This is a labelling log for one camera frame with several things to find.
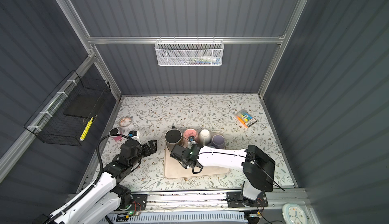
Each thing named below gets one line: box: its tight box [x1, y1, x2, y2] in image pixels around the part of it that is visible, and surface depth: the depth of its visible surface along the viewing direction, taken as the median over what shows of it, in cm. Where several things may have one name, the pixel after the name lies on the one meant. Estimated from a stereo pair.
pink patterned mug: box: [181, 128, 199, 148], surface depth 88 cm
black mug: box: [164, 125, 184, 152], surface depth 87 cm
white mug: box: [198, 129, 212, 146], surface depth 89 cm
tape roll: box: [119, 115, 134, 128], surface depth 107 cm
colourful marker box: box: [234, 110, 258, 128], surface depth 107 cm
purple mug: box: [211, 134, 226, 149], surface depth 88 cm
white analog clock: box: [282, 202, 308, 224], surface depth 69 cm
